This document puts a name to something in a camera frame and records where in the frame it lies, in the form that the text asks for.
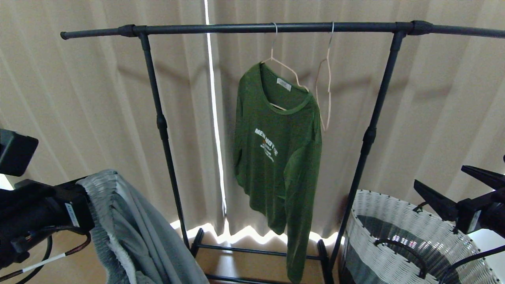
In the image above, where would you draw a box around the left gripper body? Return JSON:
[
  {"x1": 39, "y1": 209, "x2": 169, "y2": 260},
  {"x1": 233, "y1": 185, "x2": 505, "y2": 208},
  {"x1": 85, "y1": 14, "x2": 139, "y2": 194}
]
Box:
[{"x1": 16, "y1": 179, "x2": 95, "y2": 237}]

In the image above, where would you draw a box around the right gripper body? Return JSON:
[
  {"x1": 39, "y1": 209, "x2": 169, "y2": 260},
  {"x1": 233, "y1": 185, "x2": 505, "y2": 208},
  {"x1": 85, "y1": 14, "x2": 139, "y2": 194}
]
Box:
[{"x1": 456, "y1": 189, "x2": 505, "y2": 239}]

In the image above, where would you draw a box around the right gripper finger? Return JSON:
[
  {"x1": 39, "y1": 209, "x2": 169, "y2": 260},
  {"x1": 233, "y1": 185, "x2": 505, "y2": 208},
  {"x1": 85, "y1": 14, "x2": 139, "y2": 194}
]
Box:
[
  {"x1": 413, "y1": 179, "x2": 460, "y2": 222},
  {"x1": 461, "y1": 165, "x2": 505, "y2": 191}
]

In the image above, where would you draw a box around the pale grey garment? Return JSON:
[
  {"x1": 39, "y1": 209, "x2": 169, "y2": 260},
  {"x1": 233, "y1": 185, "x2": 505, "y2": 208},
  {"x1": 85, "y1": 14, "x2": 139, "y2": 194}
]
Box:
[{"x1": 76, "y1": 170, "x2": 209, "y2": 284}]

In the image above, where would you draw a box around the pink clothes hanger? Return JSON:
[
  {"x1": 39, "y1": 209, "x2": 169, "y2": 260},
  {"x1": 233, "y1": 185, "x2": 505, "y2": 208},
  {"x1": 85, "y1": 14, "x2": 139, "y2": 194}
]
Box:
[
  {"x1": 260, "y1": 22, "x2": 311, "y2": 112},
  {"x1": 315, "y1": 22, "x2": 335, "y2": 133}
]

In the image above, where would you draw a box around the green short-sleeved shirt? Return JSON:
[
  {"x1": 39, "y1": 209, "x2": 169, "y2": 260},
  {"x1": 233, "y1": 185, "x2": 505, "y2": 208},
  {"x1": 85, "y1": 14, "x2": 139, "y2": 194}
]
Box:
[{"x1": 233, "y1": 62, "x2": 323, "y2": 284}]

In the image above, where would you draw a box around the white laundry basket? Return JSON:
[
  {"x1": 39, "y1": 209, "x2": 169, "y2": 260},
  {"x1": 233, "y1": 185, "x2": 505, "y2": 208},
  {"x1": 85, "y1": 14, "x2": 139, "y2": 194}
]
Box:
[{"x1": 339, "y1": 189, "x2": 501, "y2": 284}]

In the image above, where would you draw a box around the black clothes rack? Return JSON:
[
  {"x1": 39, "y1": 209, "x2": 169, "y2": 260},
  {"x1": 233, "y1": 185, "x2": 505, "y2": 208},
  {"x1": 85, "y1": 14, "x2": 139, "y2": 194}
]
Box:
[{"x1": 60, "y1": 20, "x2": 505, "y2": 284}]

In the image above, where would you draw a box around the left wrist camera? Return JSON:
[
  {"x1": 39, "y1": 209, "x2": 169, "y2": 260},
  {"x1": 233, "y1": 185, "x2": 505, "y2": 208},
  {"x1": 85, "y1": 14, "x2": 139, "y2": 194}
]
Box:
[{"x1": 0, "y1": 129, "x2": 39, "y2": 177}]

